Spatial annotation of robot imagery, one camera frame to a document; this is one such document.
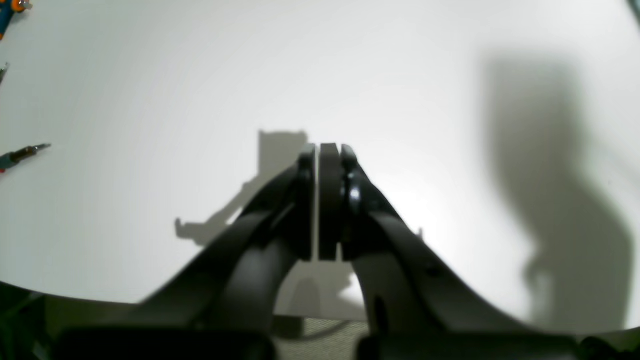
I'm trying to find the top blue red bar clamp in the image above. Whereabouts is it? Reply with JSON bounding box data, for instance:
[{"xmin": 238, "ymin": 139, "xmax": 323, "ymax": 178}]
[{"xmin": 0, "ymin": 0, "xmax": 33, "ymax": 40}]

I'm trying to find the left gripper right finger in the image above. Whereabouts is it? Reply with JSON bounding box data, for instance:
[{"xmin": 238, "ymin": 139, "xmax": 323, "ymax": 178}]
[{"xmin": 318, "ymin": 144, "xmax": 639, "ymax": 360}]

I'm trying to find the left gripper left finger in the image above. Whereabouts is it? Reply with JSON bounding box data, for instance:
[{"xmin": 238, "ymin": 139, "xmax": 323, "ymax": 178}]
[{"xmin": 53, "ymin": 144, "xmax": 316, "ymax": 360}]

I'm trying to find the blue red bar clamp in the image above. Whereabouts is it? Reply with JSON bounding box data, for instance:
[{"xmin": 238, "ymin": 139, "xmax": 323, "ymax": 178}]
[
  {"xmin": 0, "ymin": 143, "xmax": 51, "ymax": 174},
  {"xmin": 0, "ymin": 0, "xmax": 33, "ymax": 40}
]

